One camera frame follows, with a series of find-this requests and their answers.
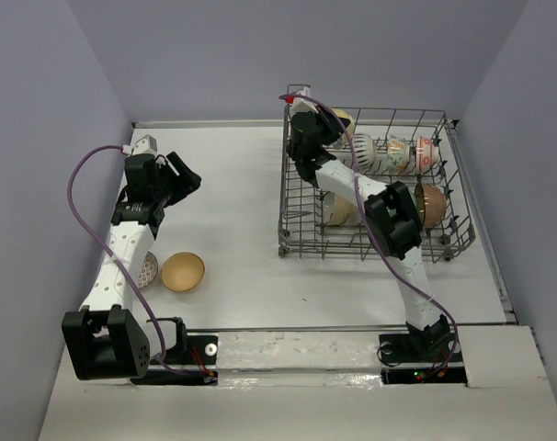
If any teal bowl with yellow centre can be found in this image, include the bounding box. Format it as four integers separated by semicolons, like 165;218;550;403
332;107;356;146

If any white bowl with patterned outside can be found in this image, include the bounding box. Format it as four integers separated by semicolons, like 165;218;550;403
350;133;376;173

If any leaf and flower pattern bowl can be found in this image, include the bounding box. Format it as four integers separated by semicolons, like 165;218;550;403
387;135;410;175

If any orange coral pattern bowl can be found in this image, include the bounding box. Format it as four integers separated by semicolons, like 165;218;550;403
415;136;440;175

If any brown glazed bowl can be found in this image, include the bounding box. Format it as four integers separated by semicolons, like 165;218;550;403
414;184;447;229

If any small patterned bowl under arm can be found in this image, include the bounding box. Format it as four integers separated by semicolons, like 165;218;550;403
137;252;159;289

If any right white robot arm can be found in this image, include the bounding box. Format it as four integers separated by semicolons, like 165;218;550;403
287;109;452;360

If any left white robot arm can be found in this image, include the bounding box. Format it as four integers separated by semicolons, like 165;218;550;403
62;147;201;380

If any tan orange bowl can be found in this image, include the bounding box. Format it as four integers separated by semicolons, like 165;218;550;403
161;252;205;292

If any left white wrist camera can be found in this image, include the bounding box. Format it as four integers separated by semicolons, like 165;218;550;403
121;135;158;156

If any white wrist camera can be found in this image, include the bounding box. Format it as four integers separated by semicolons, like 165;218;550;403
121;135;158;156
288;85;318;116

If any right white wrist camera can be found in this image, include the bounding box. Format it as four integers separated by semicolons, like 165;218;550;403
288;85;318;116

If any grey wire dish rack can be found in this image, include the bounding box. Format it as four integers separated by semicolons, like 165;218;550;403
278;107;476;263

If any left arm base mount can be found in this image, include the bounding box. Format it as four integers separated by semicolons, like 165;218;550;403
131;317;219;387

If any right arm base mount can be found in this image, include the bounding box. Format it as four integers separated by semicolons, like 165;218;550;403
376;333;468;386

